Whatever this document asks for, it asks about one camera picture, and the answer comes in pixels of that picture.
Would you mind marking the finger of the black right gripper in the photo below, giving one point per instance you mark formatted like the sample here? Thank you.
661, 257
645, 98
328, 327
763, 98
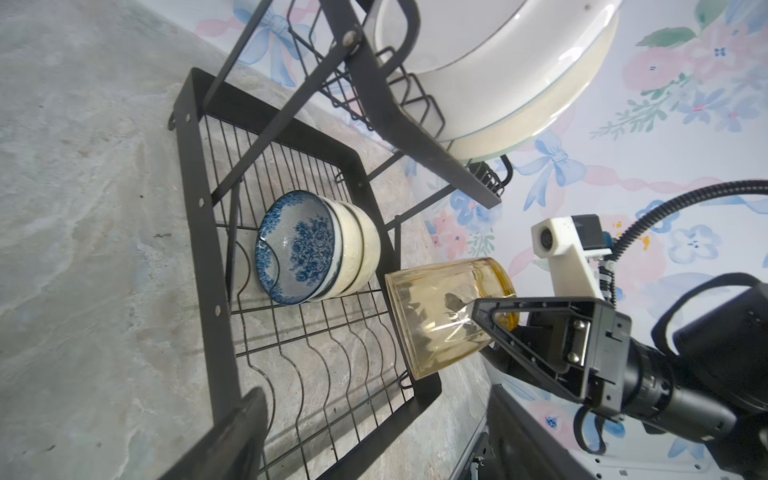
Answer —
547, 336

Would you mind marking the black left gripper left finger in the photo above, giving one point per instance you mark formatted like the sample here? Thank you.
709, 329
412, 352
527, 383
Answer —
233, 448

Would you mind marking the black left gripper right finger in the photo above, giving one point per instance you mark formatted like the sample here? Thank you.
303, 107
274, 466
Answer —
520, 448

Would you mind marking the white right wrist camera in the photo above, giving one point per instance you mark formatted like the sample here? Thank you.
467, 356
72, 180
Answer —
567, 244

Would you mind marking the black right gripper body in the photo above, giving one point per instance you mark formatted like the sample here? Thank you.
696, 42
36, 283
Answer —
607, 358

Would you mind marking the cream plate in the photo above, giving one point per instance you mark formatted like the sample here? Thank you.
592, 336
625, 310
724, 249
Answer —
535, 117

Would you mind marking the blue floral bowl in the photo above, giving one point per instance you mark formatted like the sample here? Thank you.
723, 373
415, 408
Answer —
298, 251

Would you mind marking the black wire dish rack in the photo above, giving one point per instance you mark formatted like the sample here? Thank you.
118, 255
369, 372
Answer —
223, 131

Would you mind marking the cream ribbed bowl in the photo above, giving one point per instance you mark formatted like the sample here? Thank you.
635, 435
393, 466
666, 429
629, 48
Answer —
360, 250

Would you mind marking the yellow glass cup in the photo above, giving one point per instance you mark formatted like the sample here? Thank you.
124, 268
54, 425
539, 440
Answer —
432, 306

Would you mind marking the white plate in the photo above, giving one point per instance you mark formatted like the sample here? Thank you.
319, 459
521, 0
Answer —
483, 61

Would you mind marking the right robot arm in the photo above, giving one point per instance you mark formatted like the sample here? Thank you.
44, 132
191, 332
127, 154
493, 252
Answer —
705, 382

